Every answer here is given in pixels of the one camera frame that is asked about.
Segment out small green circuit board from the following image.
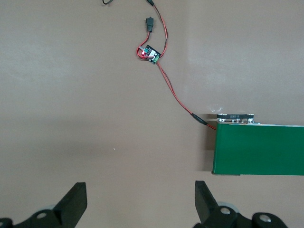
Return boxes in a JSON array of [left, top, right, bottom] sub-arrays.
[[140, 44, 161, 65]]

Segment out green conveyor belt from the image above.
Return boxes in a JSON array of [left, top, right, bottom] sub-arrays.
[[211, 113, 304, 177]]

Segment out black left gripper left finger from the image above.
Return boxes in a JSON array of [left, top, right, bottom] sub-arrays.
[[0, 181, 88, 228]]

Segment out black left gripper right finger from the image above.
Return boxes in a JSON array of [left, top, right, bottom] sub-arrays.
[[192, 180, 288, 228]]

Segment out small black wire plug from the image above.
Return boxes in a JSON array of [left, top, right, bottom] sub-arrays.
[[144, 17, 155, 33]]

